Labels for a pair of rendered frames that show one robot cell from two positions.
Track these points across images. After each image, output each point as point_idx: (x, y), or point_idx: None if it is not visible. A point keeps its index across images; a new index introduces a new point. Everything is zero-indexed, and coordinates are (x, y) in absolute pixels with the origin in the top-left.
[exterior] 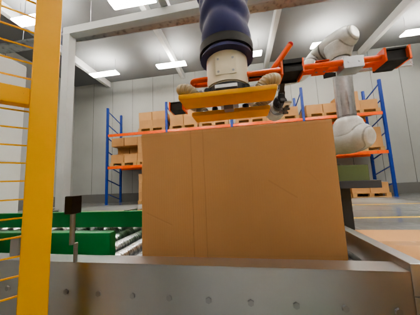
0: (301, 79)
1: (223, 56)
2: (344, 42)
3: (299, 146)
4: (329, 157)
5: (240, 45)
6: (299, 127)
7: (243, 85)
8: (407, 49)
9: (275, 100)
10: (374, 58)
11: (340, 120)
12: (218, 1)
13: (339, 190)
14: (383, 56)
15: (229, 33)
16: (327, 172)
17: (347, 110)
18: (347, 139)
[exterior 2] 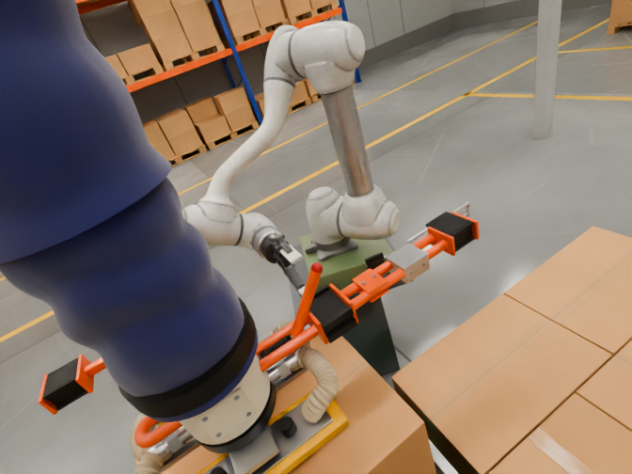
0: (276, 136)
1: (215, 407)
2: (344, 68)
3: (395, 470)
4: (424, 453)
5: (245, 372)
6: (392, 456)
7: (284, 433)
8: (475, 228)
9: (270, 254)
10: (440, 252)
11: (355, 205)
12: (131, 319)
13: (434, 467)
14: (450, 248)
15: (214, 383)
16: (423, 465)
17: (362, 187)
18: (369, 232)
